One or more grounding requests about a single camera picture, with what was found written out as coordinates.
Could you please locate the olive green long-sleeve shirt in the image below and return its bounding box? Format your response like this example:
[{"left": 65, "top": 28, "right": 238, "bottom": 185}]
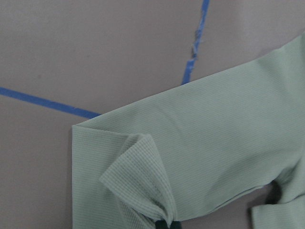
[{"left": 72, "top": 35, "right": 305, "bottom": 229}]

